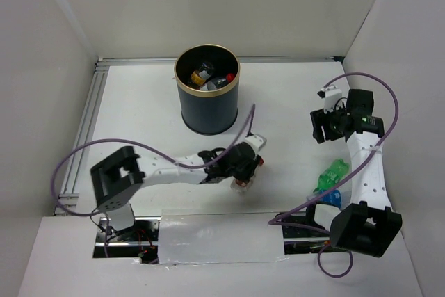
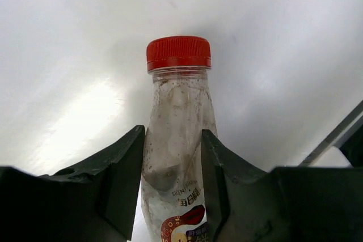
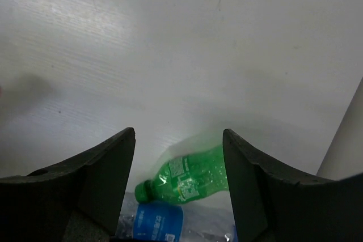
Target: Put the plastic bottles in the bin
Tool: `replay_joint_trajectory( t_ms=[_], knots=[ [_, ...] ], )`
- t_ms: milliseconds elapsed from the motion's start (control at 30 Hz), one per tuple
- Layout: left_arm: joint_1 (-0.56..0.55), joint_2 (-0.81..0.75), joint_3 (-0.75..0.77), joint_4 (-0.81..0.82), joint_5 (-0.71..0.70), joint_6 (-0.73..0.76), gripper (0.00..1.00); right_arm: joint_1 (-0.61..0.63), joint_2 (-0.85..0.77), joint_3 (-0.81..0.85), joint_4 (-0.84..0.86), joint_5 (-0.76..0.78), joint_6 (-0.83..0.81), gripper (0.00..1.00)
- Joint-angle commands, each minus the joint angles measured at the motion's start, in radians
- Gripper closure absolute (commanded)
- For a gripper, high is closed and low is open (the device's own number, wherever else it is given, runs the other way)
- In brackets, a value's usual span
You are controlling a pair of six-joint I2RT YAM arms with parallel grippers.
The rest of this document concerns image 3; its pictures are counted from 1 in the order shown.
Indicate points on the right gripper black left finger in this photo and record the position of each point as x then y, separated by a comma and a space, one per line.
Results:
77, 199

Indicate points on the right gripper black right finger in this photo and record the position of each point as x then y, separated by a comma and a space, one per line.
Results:
273, 201

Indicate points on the green Sprite bottle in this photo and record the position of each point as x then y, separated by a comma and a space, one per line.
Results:
186, 178

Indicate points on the clear bottle blue label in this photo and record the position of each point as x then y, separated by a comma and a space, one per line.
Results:
159, 221

